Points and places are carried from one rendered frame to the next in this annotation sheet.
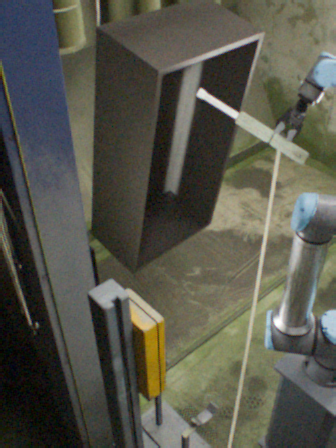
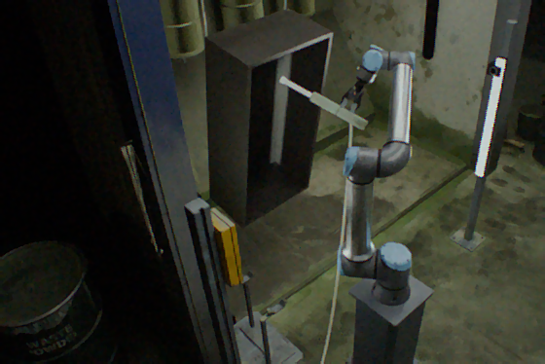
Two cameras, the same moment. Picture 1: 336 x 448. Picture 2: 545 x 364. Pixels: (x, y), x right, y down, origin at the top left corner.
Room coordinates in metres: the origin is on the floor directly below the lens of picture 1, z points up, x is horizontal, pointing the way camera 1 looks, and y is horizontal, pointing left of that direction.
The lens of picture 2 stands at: (-0.46, -0.23, 2.53)
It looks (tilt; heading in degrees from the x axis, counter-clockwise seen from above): 36 degrees down; 8
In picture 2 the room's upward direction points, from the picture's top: 5 degrees counter-clockwise
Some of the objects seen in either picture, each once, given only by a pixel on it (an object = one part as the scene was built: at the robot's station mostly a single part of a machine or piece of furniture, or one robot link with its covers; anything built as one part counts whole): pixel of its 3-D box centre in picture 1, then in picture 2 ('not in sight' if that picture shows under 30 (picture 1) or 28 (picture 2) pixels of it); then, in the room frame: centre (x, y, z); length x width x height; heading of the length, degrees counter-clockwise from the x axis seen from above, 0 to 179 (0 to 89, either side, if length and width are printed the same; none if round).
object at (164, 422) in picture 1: (174, 424); (259, 319); (0.77, 0.05, 0.95); 0.26 x 0.15 x 0.32; 45
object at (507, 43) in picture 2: not in sight; (488, 145); (2.26, -1.26, 0.82); 0.05 x 0.05 x 1.64; 45
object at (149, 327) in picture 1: (138, 347); (222, 249); (0.69, 0.12, 1.42); 0.12 x 0.06 x 0.26; 45
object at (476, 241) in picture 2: not in sight; (467, 238); (2.26, -1.26, 0.01); 0.20 x 0.20 x 0.01; 45
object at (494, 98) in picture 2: not in sight; (490, 120); (2.24, -1.23, 1.02); 0.06 x 0.02 x 0.83; 45
